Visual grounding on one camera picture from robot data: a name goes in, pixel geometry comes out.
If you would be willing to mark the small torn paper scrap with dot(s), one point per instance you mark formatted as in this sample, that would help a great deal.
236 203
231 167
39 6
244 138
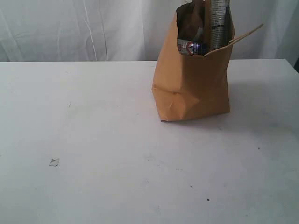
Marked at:
54 162

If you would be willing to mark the white blue salt packet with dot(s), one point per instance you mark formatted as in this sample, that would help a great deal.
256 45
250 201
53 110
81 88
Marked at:
189 48

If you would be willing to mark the long pasta packet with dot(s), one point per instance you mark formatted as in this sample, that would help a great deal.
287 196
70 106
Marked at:
220 20

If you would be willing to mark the brown pouch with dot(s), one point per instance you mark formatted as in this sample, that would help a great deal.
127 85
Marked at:
190 21

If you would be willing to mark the brown paper bag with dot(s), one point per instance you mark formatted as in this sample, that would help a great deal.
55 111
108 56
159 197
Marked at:
192 87

